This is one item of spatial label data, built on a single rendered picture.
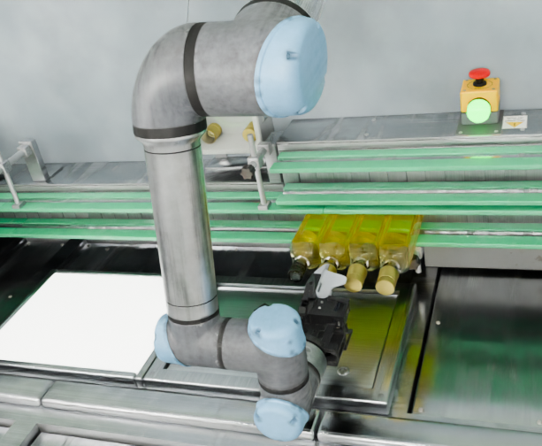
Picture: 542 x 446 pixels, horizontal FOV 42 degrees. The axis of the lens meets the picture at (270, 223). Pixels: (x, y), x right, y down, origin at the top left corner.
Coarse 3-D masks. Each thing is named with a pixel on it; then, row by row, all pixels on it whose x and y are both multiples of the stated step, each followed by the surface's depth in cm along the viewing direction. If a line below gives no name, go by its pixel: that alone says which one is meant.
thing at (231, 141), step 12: (216, 120) 165; (228, 120) 164; (240, 120) 163; (252, 120) 162; (228, 132) 166; (240, 132) 165; (204, 144) 164; (216, 144) 163; (228, 144) 162; (240, 144) 160
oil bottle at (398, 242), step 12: (396, 216) 141; (408, 216) 140; (420, 216) 145; (396, 228) 137; (408, 228) 136; (384, 240) 134; (396, 240) 134; (408, 240) 133; (384, 252) 132; (396, 252) 131; (408, 252) 133; (408, 264) 133
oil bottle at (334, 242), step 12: (336, 216) 145; (348, 216) 144; (336, 228) 141; (348, 228) 140; (324, 240) 138; (336, 240) 137; (348, 240) 137; (324, 252) 135; (336, 252) 135; (348, 264) 137
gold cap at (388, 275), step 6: (384, 270) 128; (390, 270) 128; (396, 270) 128; (378, 276) 128; (384, 276) 126; (390, 276) 126; (396, 276) 128; (378, 282) 126; (384, 282) 126; (390, 282) 125; (378, 288) 127; (384, 288) 126; (390, 288) 126; (384, 294) 127; (390, 294) 127
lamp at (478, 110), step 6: (474, 102) 136; (480, 102) 136; (486, 102) 137; (468, 108) 137; (474, 108) 136; (480, 108) 136; (486, 108) 136; (468, 114) 137; (474, 114) 137; (480, 114) 136; (486, 114) 136; (474, 120) 137; (480, 120) 137
